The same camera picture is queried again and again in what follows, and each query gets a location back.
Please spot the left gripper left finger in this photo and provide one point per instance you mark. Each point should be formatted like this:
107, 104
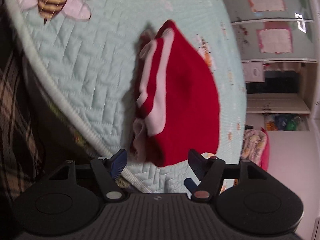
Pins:
107, 171

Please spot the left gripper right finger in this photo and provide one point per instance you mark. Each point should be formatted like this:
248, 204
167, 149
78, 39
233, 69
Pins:
209, 172

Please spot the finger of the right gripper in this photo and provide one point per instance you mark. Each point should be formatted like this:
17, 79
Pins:
190, 184

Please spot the red knit varsity jacket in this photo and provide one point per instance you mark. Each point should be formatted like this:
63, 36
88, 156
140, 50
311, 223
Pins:
177, 102

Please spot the floral folded quilt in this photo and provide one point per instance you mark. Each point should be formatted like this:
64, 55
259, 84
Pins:
254, 143

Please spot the pink blanket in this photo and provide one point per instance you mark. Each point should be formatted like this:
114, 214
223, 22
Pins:
266, 152

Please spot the plaid dark bed sheet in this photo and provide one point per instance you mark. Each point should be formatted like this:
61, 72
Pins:
36, 137

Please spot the green bag on shelf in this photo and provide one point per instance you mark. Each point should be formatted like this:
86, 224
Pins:
287, 122

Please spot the white wardrobe with mirror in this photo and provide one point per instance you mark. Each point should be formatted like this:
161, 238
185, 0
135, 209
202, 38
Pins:
278, 42

